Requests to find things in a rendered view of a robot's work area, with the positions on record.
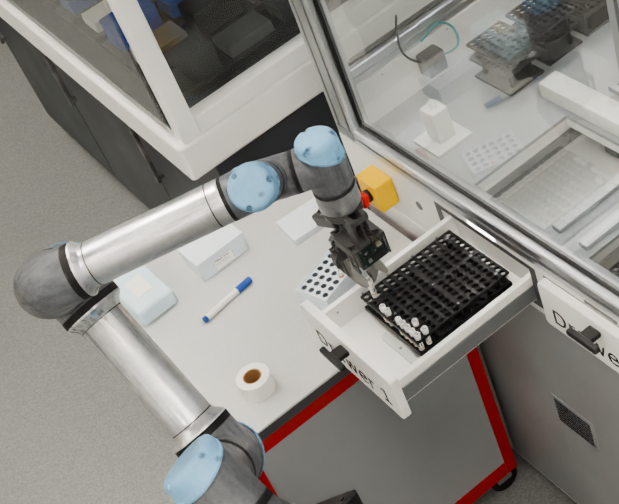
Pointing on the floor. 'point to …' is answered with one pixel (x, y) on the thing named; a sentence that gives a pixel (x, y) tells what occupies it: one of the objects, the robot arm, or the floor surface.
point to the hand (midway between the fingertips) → (366, 277)
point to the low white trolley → (326, 383)
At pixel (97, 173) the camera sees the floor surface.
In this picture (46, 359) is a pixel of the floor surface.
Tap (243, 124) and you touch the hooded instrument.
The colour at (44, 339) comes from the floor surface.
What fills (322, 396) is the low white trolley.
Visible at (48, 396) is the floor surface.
